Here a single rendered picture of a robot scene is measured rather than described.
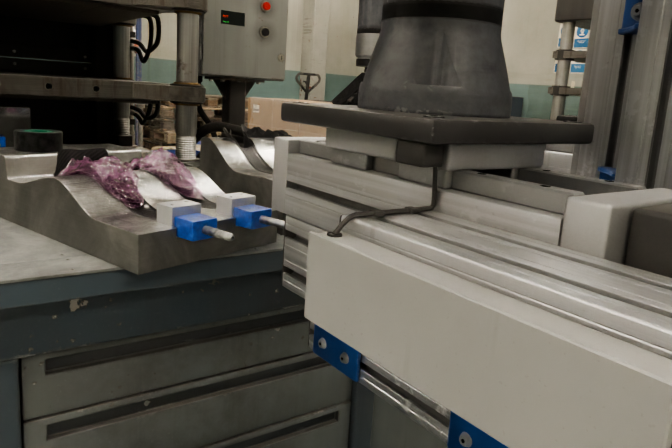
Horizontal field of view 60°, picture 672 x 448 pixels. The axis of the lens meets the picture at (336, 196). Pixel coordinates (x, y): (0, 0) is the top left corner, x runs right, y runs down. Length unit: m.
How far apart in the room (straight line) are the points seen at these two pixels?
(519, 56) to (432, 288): 8.18
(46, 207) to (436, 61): 0.67
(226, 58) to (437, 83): 1.39
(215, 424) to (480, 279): 0.79
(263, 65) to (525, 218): 1.56
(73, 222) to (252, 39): 1.13
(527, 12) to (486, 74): 8.00
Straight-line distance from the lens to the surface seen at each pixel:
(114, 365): 0.96
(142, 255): 0.80
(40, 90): 1.67
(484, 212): 0.47
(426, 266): 0.38
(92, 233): 0.88
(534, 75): 8.34
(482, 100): 0.53
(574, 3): 5.14
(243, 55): 1.90
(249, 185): 1.11
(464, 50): 0.54
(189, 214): 0.84
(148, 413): 1.02
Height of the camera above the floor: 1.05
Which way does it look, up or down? 10 degrees down
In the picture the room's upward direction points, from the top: 4 degrees clockwise
